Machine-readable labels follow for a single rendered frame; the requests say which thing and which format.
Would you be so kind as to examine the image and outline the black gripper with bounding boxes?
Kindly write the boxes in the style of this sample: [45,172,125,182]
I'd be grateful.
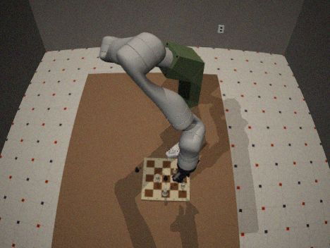
[172,162,196,183]

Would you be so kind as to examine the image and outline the chessboard with pieces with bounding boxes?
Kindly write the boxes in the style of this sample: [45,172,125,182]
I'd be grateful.
[141,158,190,202]

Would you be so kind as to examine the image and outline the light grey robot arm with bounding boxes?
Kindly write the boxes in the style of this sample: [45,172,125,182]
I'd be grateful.
[99,32,206,171]

